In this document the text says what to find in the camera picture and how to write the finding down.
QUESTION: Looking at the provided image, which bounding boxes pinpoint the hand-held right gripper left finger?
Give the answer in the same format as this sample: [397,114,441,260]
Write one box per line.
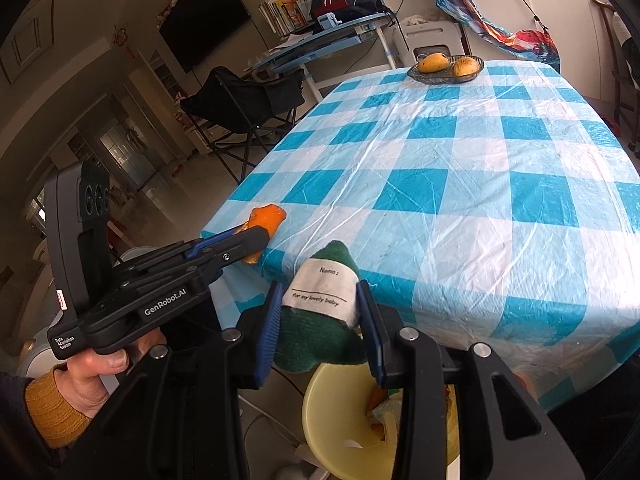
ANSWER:
[60,280,283,480]

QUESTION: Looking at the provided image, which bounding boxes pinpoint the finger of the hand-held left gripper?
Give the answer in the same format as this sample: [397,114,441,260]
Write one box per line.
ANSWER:
[114,226,252,282]
[189,225,272,287]

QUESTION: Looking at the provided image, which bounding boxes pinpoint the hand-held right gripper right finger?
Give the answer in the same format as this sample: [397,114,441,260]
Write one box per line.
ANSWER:
[354,280,586,480]

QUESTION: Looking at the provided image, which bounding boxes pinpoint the small orange bread piece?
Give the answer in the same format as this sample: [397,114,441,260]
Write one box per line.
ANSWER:
[242,204,287,266]

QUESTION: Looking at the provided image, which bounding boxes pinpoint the green plush toy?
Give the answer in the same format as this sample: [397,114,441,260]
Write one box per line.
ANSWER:
[272,240,371,373]

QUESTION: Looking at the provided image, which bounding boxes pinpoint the yellow plastic bin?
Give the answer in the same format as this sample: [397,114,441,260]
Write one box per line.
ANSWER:
[301,360,461,480]

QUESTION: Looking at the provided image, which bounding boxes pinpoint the person's left forearm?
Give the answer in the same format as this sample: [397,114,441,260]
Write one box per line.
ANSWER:
[0,365,108,480]

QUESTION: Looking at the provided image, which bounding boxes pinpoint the person's left hand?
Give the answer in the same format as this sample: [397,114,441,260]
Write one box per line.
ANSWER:
[65,330,168,418]

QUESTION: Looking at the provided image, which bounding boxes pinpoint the black folding chair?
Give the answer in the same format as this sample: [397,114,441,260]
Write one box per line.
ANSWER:
[180,66,307,183]

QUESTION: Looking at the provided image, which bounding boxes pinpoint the blue checked tablecloth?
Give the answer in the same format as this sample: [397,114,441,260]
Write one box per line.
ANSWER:
[200,60,640,413]

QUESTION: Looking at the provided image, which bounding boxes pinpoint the white papers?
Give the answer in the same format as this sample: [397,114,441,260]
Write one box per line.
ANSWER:
[267,35,311,58]

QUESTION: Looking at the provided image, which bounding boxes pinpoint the blue study desk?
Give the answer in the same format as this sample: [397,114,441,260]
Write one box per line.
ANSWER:
[250,10,398,103]

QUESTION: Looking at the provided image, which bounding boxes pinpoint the black television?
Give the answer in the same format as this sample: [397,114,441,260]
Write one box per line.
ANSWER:
[159,0,252,75]

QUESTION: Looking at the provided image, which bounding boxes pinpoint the row of books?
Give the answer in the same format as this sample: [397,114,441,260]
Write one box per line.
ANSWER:
[257,0,313,36]

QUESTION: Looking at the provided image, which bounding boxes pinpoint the person's dark clothing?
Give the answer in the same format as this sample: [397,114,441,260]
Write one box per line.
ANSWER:
[547,375,640,480]

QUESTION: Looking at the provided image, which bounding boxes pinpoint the glass bowl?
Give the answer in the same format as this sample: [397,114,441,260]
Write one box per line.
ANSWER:
[406,55,485,85]

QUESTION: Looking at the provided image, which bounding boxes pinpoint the yellow mango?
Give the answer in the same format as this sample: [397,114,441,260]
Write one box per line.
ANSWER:
[417,52,450,74]

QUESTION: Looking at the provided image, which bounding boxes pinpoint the colourful printed cloth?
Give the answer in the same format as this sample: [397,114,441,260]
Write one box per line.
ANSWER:
[436,0,562,73]

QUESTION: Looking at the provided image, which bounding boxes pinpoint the wooden chair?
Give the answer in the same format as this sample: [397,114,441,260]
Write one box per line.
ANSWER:
[590,0,640,153]

